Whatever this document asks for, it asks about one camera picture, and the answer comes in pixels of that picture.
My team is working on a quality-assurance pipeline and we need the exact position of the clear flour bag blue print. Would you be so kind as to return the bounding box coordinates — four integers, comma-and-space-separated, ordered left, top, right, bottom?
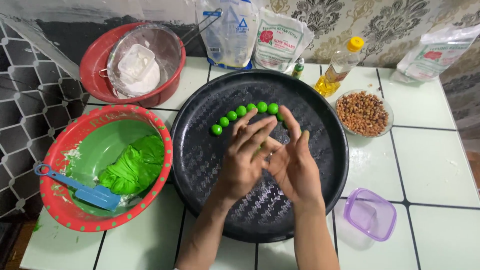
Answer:
195, 0, 260, 71

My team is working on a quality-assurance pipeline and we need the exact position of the white plastic tub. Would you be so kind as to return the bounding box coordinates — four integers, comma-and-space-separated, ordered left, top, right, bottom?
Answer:
117, 43, 157, 82

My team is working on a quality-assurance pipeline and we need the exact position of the black round tray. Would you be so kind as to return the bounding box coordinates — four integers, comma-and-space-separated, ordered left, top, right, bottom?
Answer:
170, 69, 350, 244

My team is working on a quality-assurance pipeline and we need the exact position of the green dough lump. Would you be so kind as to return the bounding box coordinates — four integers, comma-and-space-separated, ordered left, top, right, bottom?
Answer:
98, 134, 166, 196

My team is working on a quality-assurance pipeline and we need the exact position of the purple clear plastic container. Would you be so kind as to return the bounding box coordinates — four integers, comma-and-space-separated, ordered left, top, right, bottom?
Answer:
343, 187, 398, 242

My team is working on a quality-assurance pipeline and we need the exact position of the person's right hand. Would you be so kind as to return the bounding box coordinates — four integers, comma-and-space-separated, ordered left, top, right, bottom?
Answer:
262, 105, 326, 208

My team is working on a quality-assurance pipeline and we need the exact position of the glass bowl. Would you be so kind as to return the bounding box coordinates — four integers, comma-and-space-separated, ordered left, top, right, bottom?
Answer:
334, 89, 395, 139

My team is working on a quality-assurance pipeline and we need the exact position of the cooking oil bottle yellow cap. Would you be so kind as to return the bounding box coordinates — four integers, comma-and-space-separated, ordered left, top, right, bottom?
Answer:
314, 36, 365, 98

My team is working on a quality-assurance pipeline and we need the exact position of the row of green dough balls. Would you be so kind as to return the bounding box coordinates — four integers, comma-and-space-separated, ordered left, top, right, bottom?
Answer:
210, 101, 290, 137

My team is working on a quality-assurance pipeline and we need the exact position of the blue plastic spatula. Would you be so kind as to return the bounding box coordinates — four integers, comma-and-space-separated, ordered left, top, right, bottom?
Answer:
34, 164, 122, 212

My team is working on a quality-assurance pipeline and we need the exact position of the red plastic bowl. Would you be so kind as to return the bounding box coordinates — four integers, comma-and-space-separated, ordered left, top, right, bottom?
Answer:
79, 22, 187, 109

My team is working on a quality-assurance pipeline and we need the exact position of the white flour heap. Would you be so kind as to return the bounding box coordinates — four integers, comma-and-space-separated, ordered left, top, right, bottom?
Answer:
119, 60, 161, 97

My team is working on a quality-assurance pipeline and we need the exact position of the heap of brown peanuts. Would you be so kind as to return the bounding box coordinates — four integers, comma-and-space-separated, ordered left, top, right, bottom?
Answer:
336, 91, 390, 137

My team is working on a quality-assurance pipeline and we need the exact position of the white flour bag rose print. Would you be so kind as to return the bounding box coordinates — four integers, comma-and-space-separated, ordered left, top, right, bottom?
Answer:
251, 7, 315, 75
389, 24, 480, 83

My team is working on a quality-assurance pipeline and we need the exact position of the small green colouring bottle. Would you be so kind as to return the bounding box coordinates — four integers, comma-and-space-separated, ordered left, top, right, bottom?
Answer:
291, 57, 305, 80

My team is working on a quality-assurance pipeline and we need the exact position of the red dotted basin green inside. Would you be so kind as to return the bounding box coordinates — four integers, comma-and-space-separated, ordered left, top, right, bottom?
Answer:
39, 104, 173, 233

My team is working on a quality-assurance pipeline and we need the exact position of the person's left hand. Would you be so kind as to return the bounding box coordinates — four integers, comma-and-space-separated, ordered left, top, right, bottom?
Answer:
218, 109, 279, 202

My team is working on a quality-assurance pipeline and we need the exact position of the metal sieve with handle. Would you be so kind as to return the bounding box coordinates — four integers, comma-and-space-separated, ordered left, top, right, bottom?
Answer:
98, 8, 224, 99

